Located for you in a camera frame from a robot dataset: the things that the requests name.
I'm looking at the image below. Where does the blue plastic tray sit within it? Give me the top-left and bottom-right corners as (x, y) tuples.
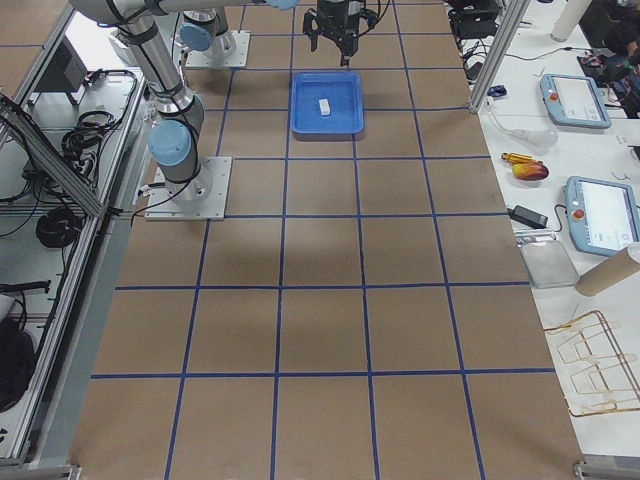
(290, 71), (365, 137)

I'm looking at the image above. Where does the gold wire rack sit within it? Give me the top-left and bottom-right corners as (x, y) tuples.
(544, 310), (639, 418)

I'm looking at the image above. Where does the black power adapter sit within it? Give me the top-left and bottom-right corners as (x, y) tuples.
(507, 205), (548, 229)

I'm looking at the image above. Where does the cardboard tube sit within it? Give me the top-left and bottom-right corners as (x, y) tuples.
(575, 242), (639, 297)

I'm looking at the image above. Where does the orange handled tool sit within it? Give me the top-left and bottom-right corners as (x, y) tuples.
(501, 153), (535, 165)

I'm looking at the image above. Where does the upper teach pendant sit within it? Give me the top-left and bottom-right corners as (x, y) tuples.
(539, 74), (611, 130)

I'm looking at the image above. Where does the red yellow mango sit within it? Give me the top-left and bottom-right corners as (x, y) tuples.
(511, 161), (549, 181)

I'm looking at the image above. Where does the teach pendant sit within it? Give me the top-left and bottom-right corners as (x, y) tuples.
(539, 74), (611, 130)
(564, 176), (639, 256)

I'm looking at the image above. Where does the coiled black cable bundle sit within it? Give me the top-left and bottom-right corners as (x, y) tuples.
(35, 205), (84, 250)

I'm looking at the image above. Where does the aluminium frame post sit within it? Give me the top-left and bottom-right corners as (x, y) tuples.
(468, 0), (530, 114)

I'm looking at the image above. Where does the lower teach pendant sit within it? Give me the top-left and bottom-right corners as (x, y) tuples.
(564, 176), (639, 256)

